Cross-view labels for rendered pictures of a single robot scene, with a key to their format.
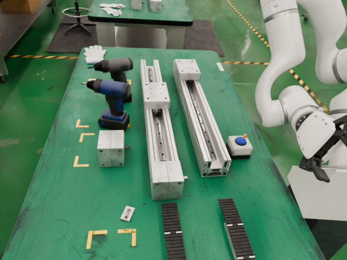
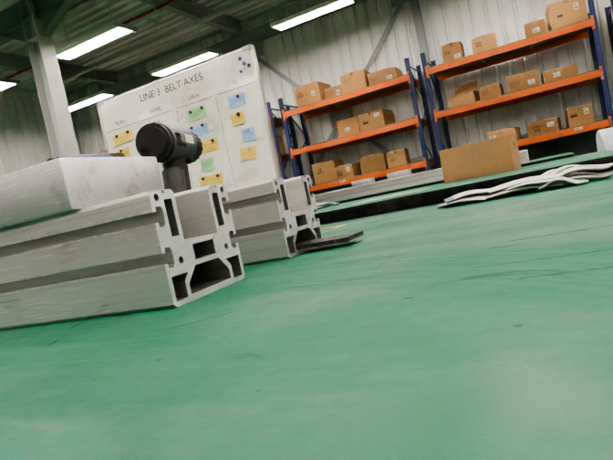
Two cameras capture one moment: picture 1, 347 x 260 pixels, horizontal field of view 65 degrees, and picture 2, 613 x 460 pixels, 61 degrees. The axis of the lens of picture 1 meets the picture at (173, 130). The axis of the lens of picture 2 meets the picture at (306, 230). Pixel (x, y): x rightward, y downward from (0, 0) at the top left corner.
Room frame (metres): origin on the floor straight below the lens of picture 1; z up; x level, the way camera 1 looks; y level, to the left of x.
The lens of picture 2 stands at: (1.78, -0.29, 0.84)
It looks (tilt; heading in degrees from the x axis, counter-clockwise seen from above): 3 degrees down; 126
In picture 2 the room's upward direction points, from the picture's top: 12 degrees counter-clockwise
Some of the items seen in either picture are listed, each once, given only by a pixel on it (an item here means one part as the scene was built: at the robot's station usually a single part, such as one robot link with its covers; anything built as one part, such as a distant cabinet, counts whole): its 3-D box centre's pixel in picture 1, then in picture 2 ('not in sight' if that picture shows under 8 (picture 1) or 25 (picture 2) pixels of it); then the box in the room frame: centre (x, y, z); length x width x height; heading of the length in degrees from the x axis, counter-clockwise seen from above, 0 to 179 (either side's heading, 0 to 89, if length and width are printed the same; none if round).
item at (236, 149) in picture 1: (236, 147); not in sight; (0.83, -0.26, 0.81); 0.10 x 0.08 x 0.06; 102
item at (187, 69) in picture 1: (186, 71); (57, 213); (1.32, -0.04, 0.87); 0.16 x 0.11 x 0.07; 12
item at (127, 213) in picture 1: (127, 213); not in sight; (0.49, 0.12, 0.78); 0.05 x 0.03 x 0.01; 169
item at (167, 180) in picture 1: (169, 180); not in sight; (0.60, -0.01, 0.83); 0.12 x 0.09 x 0.10; 102
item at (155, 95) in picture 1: (155, 97); not in sight; (1.04, 0.10, 0.87); 0.16 x 0.11 x 0.07; 12
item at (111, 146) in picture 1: (114, 148); not in sight; (0.73, 0.21, 0.83); 0.11 x 0.10 x 0.10; 101
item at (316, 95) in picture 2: not in sight; (361, 151); (-3.39, 9.15, 1.58); 2.83 x 0.98 x 3.15; 10
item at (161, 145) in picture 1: (155, 106); (53, 263); (1.04, 0.10, 0.82); 0.80 x 0.10 x 0.09; 12
